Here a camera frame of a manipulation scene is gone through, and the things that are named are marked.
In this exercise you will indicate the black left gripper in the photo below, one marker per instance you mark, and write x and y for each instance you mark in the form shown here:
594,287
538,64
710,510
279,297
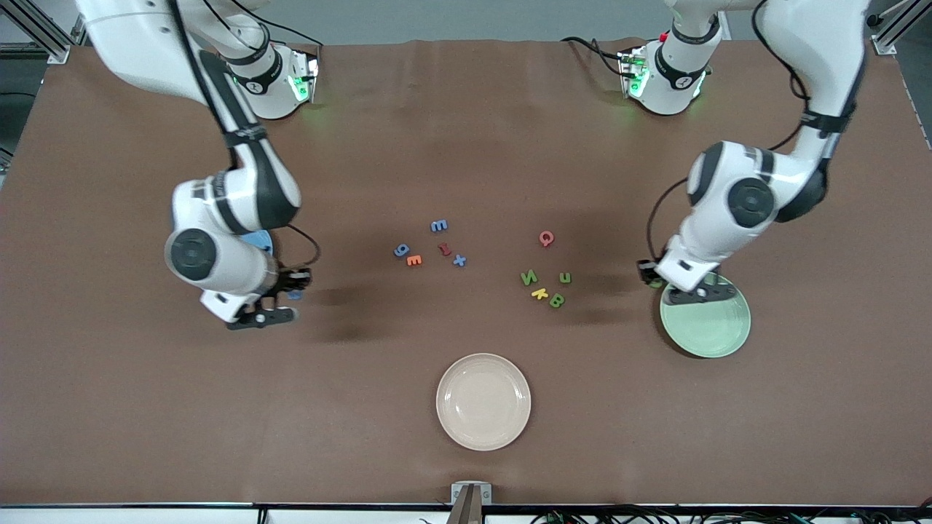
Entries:
646,271

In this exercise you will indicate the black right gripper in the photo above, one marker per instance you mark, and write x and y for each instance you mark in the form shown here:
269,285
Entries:
292,279

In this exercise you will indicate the blue foam number nine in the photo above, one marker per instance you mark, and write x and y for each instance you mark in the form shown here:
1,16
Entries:
401,249

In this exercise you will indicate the green foam letter N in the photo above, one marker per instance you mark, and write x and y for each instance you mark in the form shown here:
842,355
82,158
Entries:
528,276

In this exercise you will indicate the blue foam letter E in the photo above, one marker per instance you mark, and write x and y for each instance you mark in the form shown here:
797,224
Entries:
438,225

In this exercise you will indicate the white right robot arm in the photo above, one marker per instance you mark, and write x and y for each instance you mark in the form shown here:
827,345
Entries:
240,273

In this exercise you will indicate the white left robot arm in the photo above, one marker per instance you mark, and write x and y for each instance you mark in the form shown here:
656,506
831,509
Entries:
728,218

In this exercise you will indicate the blue plate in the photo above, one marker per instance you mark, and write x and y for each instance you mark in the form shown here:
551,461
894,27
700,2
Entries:
261,240

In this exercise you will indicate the light green plate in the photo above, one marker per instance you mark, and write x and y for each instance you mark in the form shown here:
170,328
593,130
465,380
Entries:
710,327

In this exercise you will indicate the brown table mat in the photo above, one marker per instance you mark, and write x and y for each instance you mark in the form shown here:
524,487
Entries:
364,349

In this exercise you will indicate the pink foam letter Q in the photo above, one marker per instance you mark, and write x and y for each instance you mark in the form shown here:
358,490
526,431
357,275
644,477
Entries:
546,238

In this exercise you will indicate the yellow foam letter K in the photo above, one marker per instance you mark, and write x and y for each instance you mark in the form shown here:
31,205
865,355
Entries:
539,293

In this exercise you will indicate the beige plate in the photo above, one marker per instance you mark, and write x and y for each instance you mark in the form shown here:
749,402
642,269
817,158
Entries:
483,402

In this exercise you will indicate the grey metal bracket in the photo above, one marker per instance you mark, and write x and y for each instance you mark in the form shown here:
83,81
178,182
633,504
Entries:
486,495

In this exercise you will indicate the grey camera stand pole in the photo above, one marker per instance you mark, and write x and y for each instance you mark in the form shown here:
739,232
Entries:
467,509

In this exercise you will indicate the aluminium frame profile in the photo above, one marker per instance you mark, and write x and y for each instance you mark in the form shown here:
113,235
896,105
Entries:
883,42
44,33

